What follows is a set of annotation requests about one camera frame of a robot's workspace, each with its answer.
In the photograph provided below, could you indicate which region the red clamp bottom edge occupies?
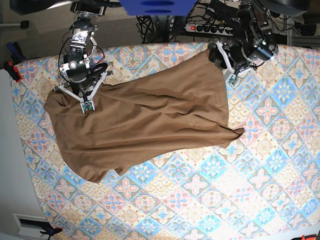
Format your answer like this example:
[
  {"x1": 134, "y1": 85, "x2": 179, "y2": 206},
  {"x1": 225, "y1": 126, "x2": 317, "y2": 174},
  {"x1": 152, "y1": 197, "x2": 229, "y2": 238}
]
[{"x1": 298, "y1": 234, "x2": 318, "y2": 240}]

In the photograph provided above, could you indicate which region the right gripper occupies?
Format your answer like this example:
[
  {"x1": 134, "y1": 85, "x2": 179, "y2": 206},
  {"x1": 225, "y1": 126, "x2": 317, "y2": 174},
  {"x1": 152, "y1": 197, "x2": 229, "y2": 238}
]
[{"x1": 53, "y1": 70, "x2": 113, "y2": 113}]

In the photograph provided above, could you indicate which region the orange black spring clamp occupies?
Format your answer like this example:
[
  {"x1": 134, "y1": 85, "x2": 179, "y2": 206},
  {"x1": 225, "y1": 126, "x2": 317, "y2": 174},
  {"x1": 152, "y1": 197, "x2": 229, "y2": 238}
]
[{"x1": 39, "y1": 227, "x2": 63, "y2": 237}]

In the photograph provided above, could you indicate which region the black power strip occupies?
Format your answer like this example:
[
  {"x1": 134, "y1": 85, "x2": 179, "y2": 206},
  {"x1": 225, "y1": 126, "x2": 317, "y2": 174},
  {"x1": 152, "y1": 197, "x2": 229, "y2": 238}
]
[{"x1": 184, "y1": 23, "x2": 233, "y2": 37}]

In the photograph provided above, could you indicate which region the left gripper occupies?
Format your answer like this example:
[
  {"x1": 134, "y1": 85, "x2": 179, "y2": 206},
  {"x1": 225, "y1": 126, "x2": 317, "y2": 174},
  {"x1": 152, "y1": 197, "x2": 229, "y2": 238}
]
[{"x1": 208, "y1": 40, "x2": 253, "y2": 87}]

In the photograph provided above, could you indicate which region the black floor block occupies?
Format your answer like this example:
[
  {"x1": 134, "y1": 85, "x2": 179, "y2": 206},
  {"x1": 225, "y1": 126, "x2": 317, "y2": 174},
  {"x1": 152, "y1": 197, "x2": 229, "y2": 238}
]
[{"x1": 20, "y1": 20, "x2": 30, "y2": 29}]

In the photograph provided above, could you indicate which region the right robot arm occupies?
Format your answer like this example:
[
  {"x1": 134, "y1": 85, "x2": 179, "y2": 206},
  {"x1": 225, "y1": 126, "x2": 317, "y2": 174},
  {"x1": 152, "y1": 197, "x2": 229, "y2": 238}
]
[{"x1": 53, "y1": 0, "x2": 121, "y2": 113}]

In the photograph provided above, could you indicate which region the white floor vent box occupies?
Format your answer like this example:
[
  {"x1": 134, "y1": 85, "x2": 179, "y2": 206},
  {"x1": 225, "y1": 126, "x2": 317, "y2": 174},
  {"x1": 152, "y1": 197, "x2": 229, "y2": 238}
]
[{"x1": 13, "y1": 213, "x2": 50, "y2": 240}]

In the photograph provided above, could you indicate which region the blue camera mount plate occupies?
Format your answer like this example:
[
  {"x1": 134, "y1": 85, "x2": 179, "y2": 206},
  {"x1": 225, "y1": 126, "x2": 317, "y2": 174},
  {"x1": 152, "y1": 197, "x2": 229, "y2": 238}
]
[{"x1": 119, "y1": 0, "x2": 196, "y2": 16}]

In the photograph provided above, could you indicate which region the patterned tablecloth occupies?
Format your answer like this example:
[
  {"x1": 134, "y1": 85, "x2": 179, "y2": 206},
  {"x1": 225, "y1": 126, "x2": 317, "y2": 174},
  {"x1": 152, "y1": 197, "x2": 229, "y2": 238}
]
[{"x1": 11, "y1": 46, "x2": 320, "y2": 240}]

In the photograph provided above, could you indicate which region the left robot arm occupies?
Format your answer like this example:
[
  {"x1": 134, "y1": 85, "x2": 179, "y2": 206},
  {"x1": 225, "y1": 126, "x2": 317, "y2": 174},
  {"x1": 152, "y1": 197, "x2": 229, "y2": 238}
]
[{"x1": 208, "y1": 0, "x2": 278, "y2": 86}]

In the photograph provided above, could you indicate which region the brown t-shirt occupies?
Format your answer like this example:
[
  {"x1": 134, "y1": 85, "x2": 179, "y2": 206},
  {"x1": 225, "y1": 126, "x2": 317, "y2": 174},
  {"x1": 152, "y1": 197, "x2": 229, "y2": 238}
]
[{"x1": 43, "y1": 50, "x2": 244, "y2": 183}]

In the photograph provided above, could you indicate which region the red black clamp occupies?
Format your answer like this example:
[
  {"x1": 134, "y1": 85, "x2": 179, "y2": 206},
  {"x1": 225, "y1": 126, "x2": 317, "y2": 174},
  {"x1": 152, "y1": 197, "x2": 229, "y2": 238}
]
[{"x1": 3, "y1": 60, "x2": 22, "y2": 83}]

